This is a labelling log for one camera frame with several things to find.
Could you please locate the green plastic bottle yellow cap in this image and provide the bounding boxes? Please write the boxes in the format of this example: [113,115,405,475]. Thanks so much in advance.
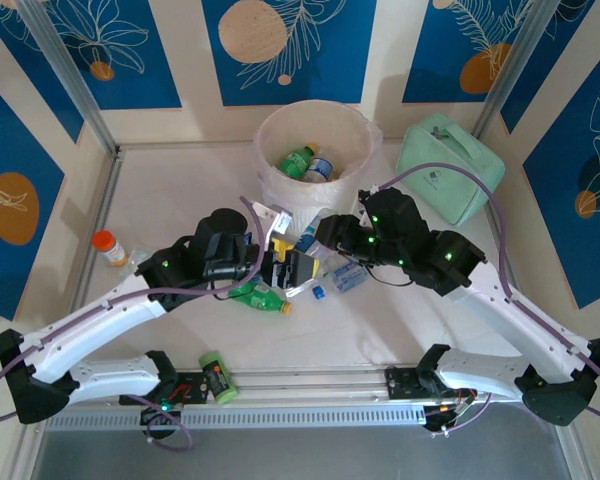
[226,280,295,316]
[278,142,317,180]

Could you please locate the white plastic bin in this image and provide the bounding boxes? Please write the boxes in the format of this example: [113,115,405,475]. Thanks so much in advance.
[256,99,384,236]

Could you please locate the flattened bottle pale blue label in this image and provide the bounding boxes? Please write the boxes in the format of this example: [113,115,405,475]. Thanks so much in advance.
[328,262,370,295]

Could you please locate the crumpled clear plastic bottle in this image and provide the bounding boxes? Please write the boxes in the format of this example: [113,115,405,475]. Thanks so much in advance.
[121,246,149,275]

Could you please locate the mint green zip case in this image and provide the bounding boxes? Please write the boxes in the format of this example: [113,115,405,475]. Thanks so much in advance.
[395,112,507,228]

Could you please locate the orange cap pill bottle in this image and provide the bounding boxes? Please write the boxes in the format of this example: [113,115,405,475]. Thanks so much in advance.
[91,230,130,269]

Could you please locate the green cylindrical canister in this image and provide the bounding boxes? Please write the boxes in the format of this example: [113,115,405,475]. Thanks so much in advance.
[198,350,240,405]

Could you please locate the grey metal sheet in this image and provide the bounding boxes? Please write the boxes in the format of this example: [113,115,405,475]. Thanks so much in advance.
[29,424,589,480]

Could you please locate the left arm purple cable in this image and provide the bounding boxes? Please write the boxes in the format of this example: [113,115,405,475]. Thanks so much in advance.
[0,195,264,452]

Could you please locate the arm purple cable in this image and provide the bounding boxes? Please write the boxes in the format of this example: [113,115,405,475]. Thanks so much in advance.
[377,162,600,440]
[0,195,264,452]

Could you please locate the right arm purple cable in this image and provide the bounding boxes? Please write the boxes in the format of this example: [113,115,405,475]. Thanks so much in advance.
[377,162,600,440]

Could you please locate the aluminium table side rail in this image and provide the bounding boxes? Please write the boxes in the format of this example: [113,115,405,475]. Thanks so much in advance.
[483,202,539,364]
[22,147,126,401]

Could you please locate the aluminium table edge rail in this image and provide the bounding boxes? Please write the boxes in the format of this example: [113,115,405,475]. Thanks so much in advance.
[22,362,566,412]

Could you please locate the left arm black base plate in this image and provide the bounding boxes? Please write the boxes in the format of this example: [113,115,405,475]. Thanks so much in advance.
[172,368,216,407]

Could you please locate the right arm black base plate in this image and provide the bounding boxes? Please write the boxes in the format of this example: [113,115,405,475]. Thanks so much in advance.
[383,363,477,402]

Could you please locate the grey slotted cable duct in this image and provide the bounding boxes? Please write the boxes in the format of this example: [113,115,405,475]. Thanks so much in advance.
[43,405,427,432]

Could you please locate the aluminium frame post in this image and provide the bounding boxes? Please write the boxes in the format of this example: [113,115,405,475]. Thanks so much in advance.
[15,0,122,157]
[471,0,565,144]

